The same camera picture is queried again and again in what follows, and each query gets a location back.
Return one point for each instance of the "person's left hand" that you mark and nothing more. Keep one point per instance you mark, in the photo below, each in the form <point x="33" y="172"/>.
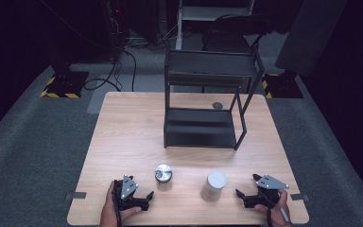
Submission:
<point x="108" y="213"/>

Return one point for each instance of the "black equipment tower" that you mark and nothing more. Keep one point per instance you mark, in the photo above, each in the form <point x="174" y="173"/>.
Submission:
<point x="115" y="22"/>

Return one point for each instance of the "grey upright panel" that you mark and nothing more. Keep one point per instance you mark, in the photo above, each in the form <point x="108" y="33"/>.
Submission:
<point x="308" y="34"/>

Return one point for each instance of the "black metal shelf rack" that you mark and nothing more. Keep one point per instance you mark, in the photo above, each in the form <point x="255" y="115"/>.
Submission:
<point x="201" y="126"/>

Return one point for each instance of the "silver lid glass jar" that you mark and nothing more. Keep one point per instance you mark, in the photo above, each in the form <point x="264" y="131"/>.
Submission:
<point x="163" y="173"/>

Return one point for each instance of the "white metal stand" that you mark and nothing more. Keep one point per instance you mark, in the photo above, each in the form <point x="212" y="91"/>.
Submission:
<point x="211" y="12"/>

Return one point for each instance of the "black chair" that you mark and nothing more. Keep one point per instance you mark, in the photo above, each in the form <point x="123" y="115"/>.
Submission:
<point x="239" y="25"/>

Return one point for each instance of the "grey floor mat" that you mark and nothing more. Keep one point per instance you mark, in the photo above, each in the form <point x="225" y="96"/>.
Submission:
<point x="107" y="97"/>

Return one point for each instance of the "white lid glass jar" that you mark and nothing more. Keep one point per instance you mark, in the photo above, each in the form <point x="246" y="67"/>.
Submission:
<point x="214" y="186"/>

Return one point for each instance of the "grey round table grommet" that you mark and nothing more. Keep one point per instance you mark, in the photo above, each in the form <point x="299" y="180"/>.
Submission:
<point x="217" y="105"/>

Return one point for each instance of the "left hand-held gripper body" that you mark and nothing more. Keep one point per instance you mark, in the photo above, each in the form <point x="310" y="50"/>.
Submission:
<point x="128" y="188"/>

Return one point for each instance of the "grey tape strip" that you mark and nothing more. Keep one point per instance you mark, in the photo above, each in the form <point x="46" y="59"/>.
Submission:
<point x="75" y="195"/>
<point x="300" y="197"/>

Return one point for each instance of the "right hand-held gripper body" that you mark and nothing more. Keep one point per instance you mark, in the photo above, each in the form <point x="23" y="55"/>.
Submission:
<point x="269" y="183"/>

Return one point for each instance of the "person's right hand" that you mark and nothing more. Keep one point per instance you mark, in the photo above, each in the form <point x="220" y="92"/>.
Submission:
<point x="279" y="217"/>

